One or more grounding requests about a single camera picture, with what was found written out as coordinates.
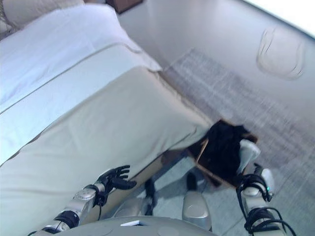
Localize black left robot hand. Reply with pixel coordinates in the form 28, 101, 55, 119
94, 164, 137, 195

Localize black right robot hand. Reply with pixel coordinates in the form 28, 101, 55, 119
252, 162, 265, 178

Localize black garment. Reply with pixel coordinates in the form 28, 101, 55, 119
204, 122, 249, 182

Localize tan wooden bed base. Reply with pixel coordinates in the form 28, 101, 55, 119
103, 147, 197, 217

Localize brown wicker basket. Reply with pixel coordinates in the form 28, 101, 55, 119
189, 119, 259, 189

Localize robot left leg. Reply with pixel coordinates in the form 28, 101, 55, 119
144, 178, 159, 217

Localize white tag on torso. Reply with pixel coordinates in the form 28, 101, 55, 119
120, 220, 149, 227

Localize grey robot torso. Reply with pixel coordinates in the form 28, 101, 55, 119
71, 215, 215, 236

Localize grey striped rug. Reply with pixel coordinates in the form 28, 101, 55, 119
147, 48, 315, 236

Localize small oval beige mat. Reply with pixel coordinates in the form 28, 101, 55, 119
255, 26, 306, 81

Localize white duvet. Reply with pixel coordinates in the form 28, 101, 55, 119
0, 3, 163, 115

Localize bright large window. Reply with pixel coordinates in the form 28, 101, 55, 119
242, 0, 315, 40

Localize brown nightstand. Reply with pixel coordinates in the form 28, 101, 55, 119
107, 0, 143, 14

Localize beige pillow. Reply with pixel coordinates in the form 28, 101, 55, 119
3, 0, 86, 29

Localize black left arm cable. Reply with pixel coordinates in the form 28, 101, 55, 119
94, 190, 108, 221

